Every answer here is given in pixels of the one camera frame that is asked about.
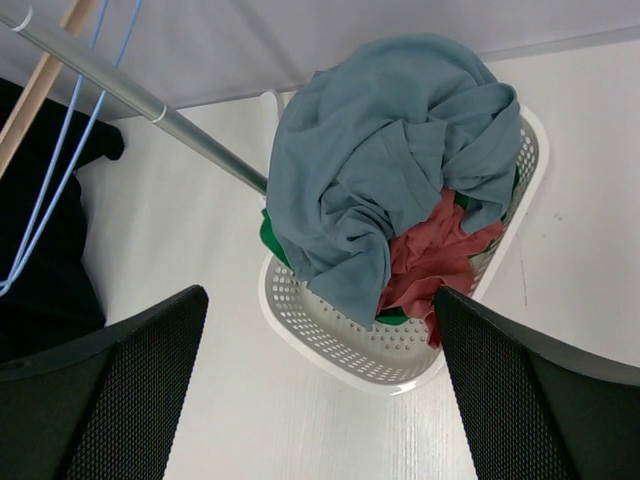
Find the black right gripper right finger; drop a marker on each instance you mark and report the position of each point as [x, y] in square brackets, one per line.
[532, 406]

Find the salmon red t shirt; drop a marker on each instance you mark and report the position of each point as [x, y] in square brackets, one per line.
[432, 254]

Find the black t shirt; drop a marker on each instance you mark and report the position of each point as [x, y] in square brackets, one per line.
[53, 300]

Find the grey blue t shirt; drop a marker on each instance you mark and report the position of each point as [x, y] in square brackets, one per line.
[365, 150]

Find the white perforated plastic basket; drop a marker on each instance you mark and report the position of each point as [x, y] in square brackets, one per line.
[391, 360]

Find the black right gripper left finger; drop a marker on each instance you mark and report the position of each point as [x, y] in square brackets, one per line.
[106, 405]

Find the beige wooden hanger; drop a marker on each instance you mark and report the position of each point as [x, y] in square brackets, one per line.
[39, 85]

